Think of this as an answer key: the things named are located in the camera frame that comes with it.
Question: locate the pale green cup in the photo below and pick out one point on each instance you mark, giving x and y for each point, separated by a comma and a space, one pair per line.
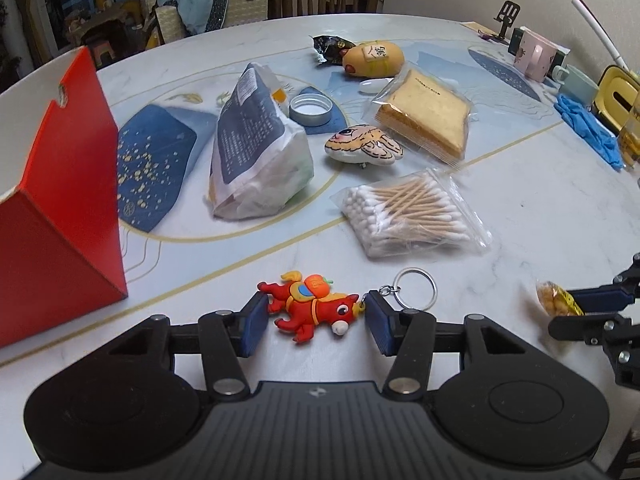
575, 85

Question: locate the yellow snack packet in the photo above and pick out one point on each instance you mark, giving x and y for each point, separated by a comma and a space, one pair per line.
550, 297

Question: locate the cream moth shaped toy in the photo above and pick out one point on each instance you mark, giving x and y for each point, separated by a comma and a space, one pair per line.
360, 145

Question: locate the blue rubber gloves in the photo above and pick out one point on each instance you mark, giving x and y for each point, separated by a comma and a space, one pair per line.
585, 125

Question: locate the pile of blue clothes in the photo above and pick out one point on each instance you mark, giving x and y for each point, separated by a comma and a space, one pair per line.
195, 2

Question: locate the yellow squishy toy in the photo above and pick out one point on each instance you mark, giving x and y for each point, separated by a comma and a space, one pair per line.
375, 57

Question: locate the glass of tea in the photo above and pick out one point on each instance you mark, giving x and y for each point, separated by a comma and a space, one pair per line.
631, 135

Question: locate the bag of cotton swabs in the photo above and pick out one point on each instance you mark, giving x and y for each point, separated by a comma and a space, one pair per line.
405, 210

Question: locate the yellow paper sheet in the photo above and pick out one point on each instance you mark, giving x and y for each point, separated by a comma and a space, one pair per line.
475, 26

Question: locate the black candy wrapper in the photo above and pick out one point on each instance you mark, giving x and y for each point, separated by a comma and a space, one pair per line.
330, 47

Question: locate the red cardboard box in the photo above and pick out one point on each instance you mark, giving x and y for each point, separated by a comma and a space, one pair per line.
60, 240

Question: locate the packaged sliced bread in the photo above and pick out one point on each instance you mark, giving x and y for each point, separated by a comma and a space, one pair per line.
425, 115

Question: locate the pink mug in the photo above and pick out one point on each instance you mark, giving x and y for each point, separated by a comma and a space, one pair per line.
532, 57

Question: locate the yellow tissue box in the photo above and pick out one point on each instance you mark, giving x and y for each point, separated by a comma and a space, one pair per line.
612, 72

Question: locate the white and blue plastic bag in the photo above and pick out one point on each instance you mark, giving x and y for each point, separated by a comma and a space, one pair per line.
250, 135

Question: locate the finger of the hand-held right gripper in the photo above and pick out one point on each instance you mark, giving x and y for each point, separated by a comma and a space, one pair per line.
605, 297
580, 329

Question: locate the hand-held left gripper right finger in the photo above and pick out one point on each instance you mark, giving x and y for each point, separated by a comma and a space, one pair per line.
380, 327

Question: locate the black phone stand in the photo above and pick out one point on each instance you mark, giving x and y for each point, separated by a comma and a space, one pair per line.
509, 12

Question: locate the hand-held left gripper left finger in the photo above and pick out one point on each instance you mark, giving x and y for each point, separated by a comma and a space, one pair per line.
252, 322

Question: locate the small plastic stool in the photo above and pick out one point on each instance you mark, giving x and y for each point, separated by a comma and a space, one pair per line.
104, 52

